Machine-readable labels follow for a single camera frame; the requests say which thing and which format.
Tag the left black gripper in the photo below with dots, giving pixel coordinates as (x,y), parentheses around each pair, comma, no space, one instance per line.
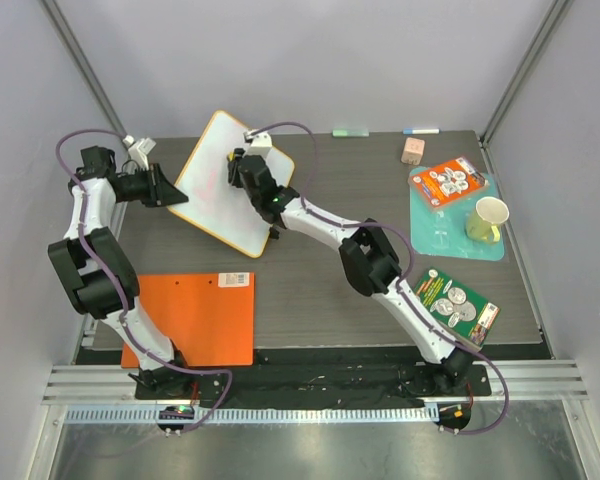
(161,191)

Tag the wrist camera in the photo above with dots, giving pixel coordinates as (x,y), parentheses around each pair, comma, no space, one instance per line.
(257,144)
(138,150)

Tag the aluminium frame rail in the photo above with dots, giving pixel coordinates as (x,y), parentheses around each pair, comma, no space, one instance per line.
(535,380)

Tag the green marker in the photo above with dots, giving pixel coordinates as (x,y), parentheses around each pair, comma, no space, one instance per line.
(349,133)

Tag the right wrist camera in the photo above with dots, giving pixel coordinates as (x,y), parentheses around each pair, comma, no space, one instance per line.
(257,144)

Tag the pink cube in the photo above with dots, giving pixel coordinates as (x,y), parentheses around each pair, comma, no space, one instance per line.
(413,151)

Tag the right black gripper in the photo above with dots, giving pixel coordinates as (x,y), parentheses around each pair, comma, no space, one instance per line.
(238,170)

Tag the orange plastic board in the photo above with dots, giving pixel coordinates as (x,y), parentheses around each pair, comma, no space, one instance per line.
(209,318)

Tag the yellow framed whiteboard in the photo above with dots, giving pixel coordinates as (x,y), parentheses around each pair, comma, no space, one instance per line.
(213,205)

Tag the yellow-green paper cup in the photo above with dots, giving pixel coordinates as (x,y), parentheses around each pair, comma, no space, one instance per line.
(488,216)

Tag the orange toy box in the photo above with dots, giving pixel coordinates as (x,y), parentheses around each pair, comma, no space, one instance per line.
(447,183)

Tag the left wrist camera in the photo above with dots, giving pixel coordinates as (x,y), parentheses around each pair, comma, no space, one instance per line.
(138,150)

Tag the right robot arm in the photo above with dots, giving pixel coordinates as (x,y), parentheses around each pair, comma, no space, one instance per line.
(370,263)

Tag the blue white marker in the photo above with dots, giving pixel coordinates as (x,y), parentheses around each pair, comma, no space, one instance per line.
(422,131)

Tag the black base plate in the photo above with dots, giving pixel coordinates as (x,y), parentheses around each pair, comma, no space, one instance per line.
(317,378)

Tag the white slotted cable duct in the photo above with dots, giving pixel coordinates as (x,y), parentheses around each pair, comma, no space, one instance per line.
(180,414)

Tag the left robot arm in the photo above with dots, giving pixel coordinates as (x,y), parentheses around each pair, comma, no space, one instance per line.
(100,280)

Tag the green packaged book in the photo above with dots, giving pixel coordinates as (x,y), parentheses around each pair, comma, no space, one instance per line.
(461,310)

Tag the teal silicone mat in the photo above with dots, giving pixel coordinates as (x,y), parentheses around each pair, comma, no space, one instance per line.
(442,232)

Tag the yellow black eraser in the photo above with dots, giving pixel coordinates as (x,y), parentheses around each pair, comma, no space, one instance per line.
(233,163)

